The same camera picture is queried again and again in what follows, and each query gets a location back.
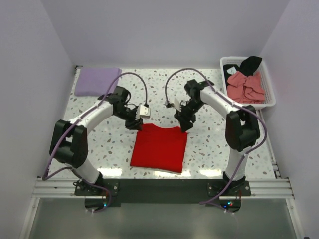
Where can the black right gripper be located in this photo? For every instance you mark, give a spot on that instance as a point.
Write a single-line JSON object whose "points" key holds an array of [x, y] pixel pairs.
{"points": [[185, 120]]}

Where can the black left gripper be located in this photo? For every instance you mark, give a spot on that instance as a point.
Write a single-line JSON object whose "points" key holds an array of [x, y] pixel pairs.
{"points": [[134, 124]]}

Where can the red t shirt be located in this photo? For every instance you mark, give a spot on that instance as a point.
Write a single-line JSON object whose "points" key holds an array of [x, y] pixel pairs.
{"points": [[159, 148]]}

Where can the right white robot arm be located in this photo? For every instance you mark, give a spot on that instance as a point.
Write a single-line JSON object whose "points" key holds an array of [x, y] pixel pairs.
{"points": [[241, 129]]}

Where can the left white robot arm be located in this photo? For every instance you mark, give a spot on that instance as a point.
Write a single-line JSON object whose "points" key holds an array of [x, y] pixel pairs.
{"points": [[69, 144]]}

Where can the folded lilac t shirt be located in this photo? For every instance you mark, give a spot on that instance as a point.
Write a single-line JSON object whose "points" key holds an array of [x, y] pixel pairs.
{"points": [[94, 81]]}

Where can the pink t shirt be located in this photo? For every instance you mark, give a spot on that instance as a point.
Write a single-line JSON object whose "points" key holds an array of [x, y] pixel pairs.
{"points": [[246, 89]]}

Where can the white plastic laundry basket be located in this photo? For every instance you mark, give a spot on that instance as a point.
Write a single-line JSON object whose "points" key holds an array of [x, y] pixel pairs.
{"points": [[266, 84]]}

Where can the black t shirt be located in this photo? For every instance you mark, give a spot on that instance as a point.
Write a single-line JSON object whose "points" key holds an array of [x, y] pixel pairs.
{"points": [[246, 65]]}

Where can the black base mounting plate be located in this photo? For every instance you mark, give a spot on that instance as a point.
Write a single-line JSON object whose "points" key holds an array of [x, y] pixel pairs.
{"points": [[114, 192]]}

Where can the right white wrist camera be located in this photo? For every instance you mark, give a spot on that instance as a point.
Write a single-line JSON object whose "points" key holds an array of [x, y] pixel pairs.
{"points": [[177, 104]]}

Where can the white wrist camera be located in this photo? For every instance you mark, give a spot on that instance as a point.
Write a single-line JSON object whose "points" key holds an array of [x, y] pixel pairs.
{"points": [[143, 112], [177, 104]]}

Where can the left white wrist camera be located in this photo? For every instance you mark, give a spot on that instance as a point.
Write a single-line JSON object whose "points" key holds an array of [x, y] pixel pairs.
{"points": [[143, 112]]}

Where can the aluminium frame rail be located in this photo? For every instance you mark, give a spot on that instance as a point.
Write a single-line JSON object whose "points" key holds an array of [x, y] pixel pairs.
{"points": [[255, 188]]}

